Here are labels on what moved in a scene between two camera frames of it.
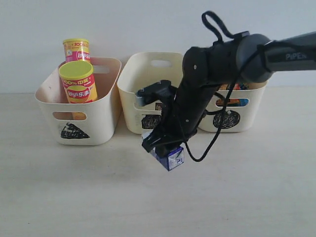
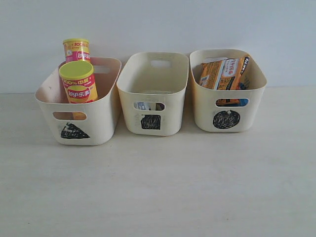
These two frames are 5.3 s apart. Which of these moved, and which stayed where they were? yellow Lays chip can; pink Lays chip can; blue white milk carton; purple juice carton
Moved: blue white milk carton
Stayed: purple juice carton; yellow Lays chip can; pink Lays chip can
